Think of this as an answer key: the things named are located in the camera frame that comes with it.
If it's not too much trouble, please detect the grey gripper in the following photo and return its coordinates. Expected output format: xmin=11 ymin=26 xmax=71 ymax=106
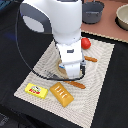
xmin=58 ymin=45 xmax=86 ymax=79

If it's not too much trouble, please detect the red toy tomato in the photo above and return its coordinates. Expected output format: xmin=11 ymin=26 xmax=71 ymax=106
xmin=81 ymin=38 xmax=91 ymax=49

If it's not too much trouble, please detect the orange toy bread loaf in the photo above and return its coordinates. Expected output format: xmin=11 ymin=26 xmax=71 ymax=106
xmin=50 ymin=82 xmax=74 ymax=107

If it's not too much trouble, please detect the yellow butter box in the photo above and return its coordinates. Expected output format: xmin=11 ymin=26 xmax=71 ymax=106
xmin=25 ymin=83 xmax=48 ymax=99

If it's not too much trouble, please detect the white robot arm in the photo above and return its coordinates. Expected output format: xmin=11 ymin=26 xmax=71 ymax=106
xmin=20 ymin=0 xmax=83 ymax=79

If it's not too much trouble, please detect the round wooden plate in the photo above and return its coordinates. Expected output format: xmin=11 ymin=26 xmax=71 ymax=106
xmin=56 ymin=59 xmax=67 ymax=78

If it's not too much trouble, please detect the woven beige placemat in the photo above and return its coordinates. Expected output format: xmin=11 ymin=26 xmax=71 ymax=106
xmin=14 ymin=39 xmax=114 ymax=128

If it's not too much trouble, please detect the grey cooking pot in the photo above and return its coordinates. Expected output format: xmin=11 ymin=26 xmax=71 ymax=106
xmin=82 ymin=1 xmax=103 ymax=24

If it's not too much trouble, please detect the cream bowl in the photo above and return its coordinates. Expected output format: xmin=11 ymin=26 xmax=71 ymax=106
xmin=116 ymin=4 xmax=128 ymax=31

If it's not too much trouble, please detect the knife with wooden handle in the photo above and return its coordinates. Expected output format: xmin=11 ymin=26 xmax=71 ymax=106
xmin=84 ymin=56 xmax=98 ymax=62

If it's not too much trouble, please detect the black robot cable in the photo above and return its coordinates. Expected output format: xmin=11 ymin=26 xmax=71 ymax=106
xmin=14 ymin=3 xmax=87 ymax=82

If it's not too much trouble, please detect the fork with wooden handle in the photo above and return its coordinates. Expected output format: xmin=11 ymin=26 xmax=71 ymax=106
xmin=43 ymin=71 xmax=87 ymax=90

